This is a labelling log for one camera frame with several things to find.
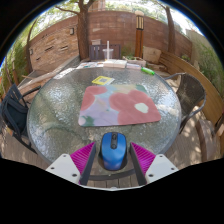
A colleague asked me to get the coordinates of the brown wicker chair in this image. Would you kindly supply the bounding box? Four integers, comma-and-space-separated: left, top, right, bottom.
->
163, 72, 208, 134

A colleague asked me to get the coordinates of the slim tree trunk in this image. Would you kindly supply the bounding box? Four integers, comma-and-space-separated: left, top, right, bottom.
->
159, 1, 177, 55

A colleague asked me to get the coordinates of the thick white book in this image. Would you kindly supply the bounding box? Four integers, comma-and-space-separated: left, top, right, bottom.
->
103, 59, 128, 69

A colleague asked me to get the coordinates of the white planter box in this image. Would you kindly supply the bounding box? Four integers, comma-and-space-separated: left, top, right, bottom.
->
122, 54, 148, 68

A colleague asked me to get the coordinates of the black slatted chair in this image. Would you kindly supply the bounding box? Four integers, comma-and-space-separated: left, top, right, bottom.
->
0, 83, 42, 155

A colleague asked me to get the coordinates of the clear plastic cup with straw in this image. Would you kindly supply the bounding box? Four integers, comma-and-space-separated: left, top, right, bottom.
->
102, 40, 115, 62

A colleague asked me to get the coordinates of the stone brick counter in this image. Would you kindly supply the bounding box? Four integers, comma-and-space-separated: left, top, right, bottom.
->
18, 54, 81, 91

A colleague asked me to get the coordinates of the white paper strip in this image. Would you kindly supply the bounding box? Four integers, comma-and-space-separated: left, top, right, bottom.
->
53, 67, 76, 79

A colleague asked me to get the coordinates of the colourful brochure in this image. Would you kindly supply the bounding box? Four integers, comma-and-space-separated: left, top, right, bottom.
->
76, 61, 104, 70

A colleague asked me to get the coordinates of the green marker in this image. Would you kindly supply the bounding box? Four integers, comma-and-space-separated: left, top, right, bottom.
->
140, 66, 156, 76

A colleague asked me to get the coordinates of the blue computer mouse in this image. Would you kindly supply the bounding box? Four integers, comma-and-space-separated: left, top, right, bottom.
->
99, 131, 129, 172

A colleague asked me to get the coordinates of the yellow card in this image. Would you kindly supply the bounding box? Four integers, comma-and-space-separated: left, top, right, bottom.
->
91, 75, 116, 86

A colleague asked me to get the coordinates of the dark wooden chair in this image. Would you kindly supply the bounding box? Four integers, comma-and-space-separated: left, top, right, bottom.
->
88, 43, 122, 62

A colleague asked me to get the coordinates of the floral print mouse pad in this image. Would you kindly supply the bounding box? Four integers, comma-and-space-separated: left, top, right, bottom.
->
77, 83, 163, 128

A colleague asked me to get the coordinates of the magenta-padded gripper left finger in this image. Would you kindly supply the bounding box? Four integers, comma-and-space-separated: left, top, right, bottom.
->
45, 141, 97, 186

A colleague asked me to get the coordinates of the large tree trunk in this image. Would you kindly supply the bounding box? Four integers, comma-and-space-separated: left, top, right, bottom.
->
54, 0, 101, 61

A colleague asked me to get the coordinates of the small thin book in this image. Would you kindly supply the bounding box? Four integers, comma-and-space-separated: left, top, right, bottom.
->
126, 62, 143, 70

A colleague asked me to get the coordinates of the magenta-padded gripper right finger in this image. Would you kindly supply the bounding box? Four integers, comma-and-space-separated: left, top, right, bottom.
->
129, 142, 179, 187

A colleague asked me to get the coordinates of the beige stone block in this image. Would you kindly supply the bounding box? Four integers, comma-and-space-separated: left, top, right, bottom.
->
142, 45, 163, 65

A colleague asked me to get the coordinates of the wooden lamp post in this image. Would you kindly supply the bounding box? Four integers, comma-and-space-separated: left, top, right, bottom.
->
133, 9, 146, 58

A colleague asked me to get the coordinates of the curved wooden bench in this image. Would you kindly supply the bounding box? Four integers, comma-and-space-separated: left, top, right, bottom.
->
159, 50, 224, 134

